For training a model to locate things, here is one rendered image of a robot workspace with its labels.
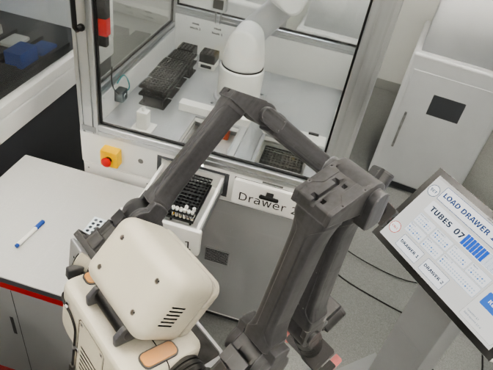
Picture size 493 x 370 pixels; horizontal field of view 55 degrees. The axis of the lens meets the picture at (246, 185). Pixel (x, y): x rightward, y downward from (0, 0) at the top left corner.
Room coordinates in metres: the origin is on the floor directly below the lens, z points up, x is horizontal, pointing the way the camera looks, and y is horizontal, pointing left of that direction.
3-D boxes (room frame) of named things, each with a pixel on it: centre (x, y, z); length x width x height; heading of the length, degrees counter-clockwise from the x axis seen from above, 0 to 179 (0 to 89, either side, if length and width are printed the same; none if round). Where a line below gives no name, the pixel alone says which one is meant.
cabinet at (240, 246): (1.91, 0.11, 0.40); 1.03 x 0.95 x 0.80; 82
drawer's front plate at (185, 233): (1.12, 0.26, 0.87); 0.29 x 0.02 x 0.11; 82
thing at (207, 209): (1.33, 0.23, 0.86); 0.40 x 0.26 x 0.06; 172
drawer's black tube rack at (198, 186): (1.32, 0.23, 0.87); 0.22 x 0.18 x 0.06; 172
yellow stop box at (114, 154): (1.47, 0.55, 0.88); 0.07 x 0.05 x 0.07; 82
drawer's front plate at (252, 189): (1.40, -0.10, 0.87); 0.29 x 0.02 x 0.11; 82
